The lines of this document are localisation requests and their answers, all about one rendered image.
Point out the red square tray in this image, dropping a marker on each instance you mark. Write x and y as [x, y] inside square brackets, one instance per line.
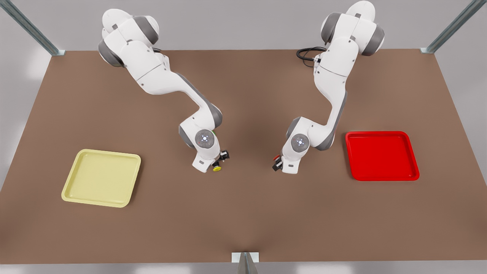
[381, 156]

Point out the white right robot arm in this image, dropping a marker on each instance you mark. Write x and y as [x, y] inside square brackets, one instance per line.
[159, 76]

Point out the yellow push-button switch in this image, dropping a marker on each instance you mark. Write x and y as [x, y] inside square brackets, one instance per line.
[217, 168]

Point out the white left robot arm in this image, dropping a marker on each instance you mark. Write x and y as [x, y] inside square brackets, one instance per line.
[335, 76]

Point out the silver frame post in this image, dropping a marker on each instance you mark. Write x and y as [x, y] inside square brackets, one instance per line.
[245, 262]
[452, 26]
[28, 26]

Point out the pale yellow square tray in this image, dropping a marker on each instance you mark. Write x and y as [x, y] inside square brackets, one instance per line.
[101, 178]

